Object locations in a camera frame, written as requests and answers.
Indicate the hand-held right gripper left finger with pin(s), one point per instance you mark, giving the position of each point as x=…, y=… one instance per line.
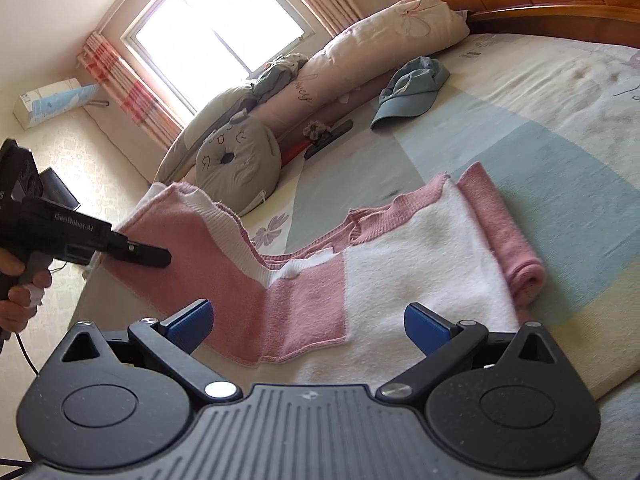
x=190, y=322

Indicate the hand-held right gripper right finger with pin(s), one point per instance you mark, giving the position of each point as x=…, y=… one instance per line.
x=427, y=330

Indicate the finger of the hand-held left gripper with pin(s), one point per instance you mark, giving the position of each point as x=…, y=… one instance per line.
x=145, y=254

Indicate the pink and white knit sweater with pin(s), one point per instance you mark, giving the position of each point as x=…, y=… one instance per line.
x=400, y=270

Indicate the grey-green folded clothes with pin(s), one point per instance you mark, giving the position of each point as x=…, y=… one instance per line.
x=280, y=75

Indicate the person's left hand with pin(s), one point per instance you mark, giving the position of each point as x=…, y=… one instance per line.
x=20, y=307

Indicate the white blue box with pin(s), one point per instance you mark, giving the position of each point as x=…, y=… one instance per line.
x=50, y=100

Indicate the grey cat face cushion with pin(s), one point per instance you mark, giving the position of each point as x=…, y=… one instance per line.
x=240, y=160

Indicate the red stick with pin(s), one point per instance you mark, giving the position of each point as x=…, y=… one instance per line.
x=295, y=152

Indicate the pastel patchwork bed sheet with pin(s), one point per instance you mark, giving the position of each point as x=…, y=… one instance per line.
x=550, y=160

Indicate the brown floral scrunchie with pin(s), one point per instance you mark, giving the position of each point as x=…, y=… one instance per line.
x=315, y=130

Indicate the black flat device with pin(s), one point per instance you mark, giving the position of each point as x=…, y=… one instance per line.
x=336, y=132

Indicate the blue baseball cap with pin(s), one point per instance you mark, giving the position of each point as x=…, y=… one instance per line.
x=410, y=92

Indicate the window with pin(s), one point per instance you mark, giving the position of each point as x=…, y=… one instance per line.
x=220, y=25

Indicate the pink folded quilt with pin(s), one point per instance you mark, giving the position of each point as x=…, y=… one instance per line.
x=360, y=55

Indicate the black wall television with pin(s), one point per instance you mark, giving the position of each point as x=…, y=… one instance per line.
x=60, y=187

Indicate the grey wall pipe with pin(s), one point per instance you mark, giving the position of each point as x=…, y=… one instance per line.
x=99, y=104

